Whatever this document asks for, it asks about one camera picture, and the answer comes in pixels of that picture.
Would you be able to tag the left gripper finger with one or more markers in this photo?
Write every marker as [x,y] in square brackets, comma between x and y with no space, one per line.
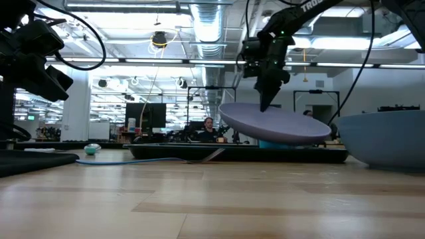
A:
[59,78]
[43,90]

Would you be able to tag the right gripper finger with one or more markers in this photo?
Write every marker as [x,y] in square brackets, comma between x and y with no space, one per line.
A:
[267,98]

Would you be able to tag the purple plate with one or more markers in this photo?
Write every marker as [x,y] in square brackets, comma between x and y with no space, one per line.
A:
[275,124]

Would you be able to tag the blue bowl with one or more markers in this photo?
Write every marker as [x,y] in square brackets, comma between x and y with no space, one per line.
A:
[385,139]

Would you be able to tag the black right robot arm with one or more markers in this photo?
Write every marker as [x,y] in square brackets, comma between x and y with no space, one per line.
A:
[292,18]

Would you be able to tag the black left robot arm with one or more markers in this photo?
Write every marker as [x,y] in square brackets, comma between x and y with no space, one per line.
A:
[5,106]

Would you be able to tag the dark green tray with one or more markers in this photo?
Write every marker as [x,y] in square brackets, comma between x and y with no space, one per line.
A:
[232,154]

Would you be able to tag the green sign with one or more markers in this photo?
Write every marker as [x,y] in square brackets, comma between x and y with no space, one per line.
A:
[31,117]

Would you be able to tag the white pillar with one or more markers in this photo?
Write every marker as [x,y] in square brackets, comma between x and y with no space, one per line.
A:
[76,106]

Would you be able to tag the person by doorway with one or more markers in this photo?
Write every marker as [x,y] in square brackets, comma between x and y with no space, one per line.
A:
[308,113]

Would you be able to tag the tan mug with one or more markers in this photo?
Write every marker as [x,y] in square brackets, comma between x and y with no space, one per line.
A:
[220,139]

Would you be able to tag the white board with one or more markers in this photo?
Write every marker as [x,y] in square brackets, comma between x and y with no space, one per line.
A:
[99,130]

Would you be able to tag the seated person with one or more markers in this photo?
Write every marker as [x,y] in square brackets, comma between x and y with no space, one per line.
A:
[209,131]

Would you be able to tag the white container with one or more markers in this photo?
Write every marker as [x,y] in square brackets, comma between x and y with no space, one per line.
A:
[131,125]

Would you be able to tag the black monitor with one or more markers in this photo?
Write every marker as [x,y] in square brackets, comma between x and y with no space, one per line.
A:
[146,116]

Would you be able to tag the long ceiling light strip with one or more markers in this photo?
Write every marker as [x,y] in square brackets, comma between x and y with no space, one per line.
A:
[152,60]

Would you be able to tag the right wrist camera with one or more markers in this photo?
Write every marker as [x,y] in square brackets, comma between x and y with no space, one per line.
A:
[252,56]

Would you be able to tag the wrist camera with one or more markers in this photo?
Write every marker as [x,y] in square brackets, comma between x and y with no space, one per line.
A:
[40,38]
[252,56]

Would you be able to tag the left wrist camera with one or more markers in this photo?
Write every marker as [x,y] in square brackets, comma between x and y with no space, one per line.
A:
[40,38]

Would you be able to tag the black stand frame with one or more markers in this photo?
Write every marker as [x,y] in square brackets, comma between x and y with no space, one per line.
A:
[212,87]
[315,91]

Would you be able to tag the black aluminium frame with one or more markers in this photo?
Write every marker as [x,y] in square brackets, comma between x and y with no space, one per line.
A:
[66,145]

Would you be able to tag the silver ventilation duct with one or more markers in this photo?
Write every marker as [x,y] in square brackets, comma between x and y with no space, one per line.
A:
[207,26]

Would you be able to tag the hanging black camera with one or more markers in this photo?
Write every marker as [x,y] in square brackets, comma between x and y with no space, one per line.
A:
[159,39]

